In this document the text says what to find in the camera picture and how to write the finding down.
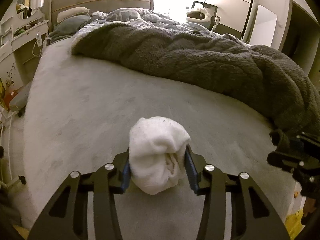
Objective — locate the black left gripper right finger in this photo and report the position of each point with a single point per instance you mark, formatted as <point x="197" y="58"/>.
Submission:
<point x="253" y="216"/>

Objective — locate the grey-blue pillow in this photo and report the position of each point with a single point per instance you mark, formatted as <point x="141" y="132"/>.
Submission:
<point x="68" y="27"/>

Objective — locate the patterned grey white duvet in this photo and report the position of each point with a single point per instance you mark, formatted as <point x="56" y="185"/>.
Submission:
<point x="144" y="18"/>

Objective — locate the oval vanity mirror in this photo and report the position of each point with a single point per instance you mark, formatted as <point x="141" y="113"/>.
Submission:
<point x="26" y="8"/>

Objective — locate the dark grey fleece blanket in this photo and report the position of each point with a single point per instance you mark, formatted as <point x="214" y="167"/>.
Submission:
<point x="262" y="77"/>

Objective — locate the white charger with cable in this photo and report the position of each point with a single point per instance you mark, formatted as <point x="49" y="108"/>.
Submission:
<point x="39" y="44"/>

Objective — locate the black bedside chair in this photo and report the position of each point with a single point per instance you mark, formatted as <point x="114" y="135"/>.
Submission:
<point x="212" y="9"/>

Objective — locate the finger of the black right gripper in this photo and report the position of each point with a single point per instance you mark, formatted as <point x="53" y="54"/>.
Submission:
<point x="280" y="140"/>
<point x="281" y="161"/>

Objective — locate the white dressing table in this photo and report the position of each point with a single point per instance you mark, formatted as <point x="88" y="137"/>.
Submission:
<point x="18" y="65"/>

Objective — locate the grey bed with mattress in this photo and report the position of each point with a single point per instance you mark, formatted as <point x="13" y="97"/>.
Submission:
<point x="80" y="111"/>

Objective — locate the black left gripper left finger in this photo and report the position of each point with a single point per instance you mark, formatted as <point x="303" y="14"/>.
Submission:
<point x="65" y="214"/>

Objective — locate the grey cushioned stool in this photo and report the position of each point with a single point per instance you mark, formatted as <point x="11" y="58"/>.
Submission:
<point x="19" y="102"/>

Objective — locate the beige pillow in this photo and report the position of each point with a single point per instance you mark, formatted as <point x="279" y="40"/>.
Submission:
<point x="71" y="12"/>

